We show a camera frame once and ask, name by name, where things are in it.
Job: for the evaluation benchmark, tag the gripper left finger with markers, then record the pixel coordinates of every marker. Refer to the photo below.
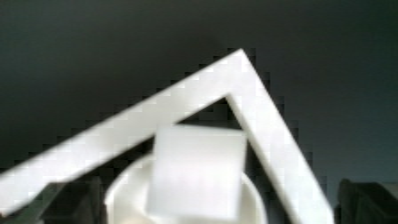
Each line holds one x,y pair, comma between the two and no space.
74,206

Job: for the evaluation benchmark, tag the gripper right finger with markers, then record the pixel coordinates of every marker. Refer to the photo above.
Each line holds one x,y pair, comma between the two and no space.
366,203

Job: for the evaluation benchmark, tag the white stool leg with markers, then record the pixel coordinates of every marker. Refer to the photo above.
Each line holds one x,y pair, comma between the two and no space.
197,166

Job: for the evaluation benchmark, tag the white U-shaped fence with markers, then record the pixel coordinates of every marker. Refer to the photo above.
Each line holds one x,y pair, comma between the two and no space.
223,82

